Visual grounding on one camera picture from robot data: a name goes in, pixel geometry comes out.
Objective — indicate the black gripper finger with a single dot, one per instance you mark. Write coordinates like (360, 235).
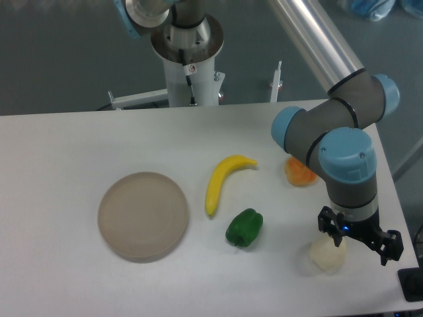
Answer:
(389, 245)
(331, 223)

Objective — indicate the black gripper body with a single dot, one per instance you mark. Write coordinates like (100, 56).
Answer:
(367, 229)

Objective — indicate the yellow banana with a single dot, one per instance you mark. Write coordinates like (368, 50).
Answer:
(222, 170)

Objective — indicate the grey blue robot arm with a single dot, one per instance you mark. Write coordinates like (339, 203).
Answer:
(330, 139)

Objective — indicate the white pear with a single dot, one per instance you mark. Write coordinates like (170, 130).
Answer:
(326, 255)

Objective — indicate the black device at table edge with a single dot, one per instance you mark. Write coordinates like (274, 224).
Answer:
(411, 283)

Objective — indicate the orange peeled mandarin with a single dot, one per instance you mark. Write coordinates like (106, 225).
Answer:
(298, 174)

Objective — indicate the green bell pepper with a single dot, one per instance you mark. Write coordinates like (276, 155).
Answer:
(244, 228)

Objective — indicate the beige round plate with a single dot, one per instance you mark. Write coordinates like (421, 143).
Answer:
(143, 216)

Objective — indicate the blue plastic bag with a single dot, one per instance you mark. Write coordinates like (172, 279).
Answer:
(375, 10)

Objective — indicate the white right support bracket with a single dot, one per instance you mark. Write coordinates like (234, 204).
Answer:
(276, 83)

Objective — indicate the white support bracket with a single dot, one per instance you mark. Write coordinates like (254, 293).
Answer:
(276, 83)
(139, 99)

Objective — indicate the white left support bracket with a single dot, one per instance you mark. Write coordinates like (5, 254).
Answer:
(139, 99)

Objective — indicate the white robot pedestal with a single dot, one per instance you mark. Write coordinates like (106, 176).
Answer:
(188, 56)

